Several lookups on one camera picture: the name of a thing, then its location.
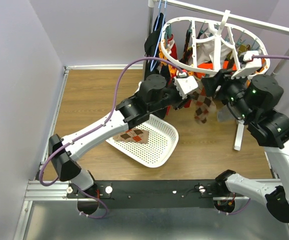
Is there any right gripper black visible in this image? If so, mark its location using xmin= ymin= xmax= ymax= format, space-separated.
xmin=201 ymin=67 xmax=255 ymax=122

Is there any beige argyle sock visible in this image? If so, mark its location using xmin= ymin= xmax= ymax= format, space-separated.
xmin=192 ymin=89 xmax=217 ymax=124
xmin=112 ymin=128 xmax=149 ymax=144

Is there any white round clip hanger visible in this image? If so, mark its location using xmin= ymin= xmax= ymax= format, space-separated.
xmin=160 ymin=10 xmax=271 ymax=79

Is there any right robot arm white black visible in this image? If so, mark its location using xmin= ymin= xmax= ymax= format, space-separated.
xmin=201 ymin=69 xmax=289 ymax=224

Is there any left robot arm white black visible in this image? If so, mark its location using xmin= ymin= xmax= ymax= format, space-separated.
xmin=48 ymin=73 xmax=198 ymax=198

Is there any black sock on blue hanger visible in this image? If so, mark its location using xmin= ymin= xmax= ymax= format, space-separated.
xmin=144 ymin=17 xmax=160 ymax=78

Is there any grey striped hanging sock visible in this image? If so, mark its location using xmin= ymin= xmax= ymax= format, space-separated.
xmin=216 ymin=105 xmax=235 ymax=123

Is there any white orange hanging sock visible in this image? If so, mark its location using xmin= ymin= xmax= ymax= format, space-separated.
xmin=194 ymin=37 xmax=235 ymax=71

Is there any dark argyle hanging sock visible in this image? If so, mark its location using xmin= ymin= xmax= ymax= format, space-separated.
xmin=179 ymin=27 xmax=193 ymax=64

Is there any white perforated plastic basket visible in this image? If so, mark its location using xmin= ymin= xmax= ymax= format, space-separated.
xmin=106 ymin=114 xmax=179 ymax=168

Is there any red hanging sock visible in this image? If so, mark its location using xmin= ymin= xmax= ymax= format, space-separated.
xmin=167 ymin=34 xmax=178 ymax=60

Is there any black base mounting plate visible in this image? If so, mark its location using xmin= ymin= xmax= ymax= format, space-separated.
xmin=66 ymin=179 xmax=246 ymax=210

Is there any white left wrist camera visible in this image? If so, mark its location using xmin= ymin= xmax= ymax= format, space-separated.
xmin=173 ymin=75 xmax=199 ymax=100

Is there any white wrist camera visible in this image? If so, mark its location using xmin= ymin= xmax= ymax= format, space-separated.
xmin=231 ymin=50 xmax=262 ymax=80
xmin=173 ymin=75 xmax=199 ymax=100

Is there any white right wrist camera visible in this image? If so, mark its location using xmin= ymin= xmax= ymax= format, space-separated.
xmin=231 ymin=50 xmax=262 ymax=80

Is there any blue wire hanger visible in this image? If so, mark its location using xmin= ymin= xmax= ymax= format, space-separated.
xmin=153 ymin=0 xmax=167 ymax=58

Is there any white drying rack frame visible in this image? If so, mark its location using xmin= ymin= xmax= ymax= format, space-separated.
xmin=158 ymin=0 xmax=289 ymax=75

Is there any aluminium rail frame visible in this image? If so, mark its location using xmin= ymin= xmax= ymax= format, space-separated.
xmin=13 ymin=69 xmax=289 ymax=240

